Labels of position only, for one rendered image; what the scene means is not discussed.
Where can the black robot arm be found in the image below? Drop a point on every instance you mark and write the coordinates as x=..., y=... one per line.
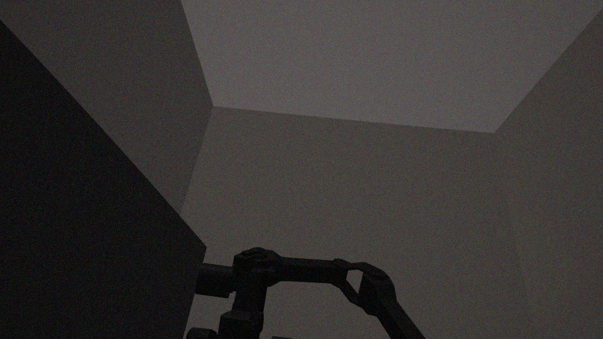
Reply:
x=256, y=269

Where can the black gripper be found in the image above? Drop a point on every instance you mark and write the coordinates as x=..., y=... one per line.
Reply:
x=246, y=304

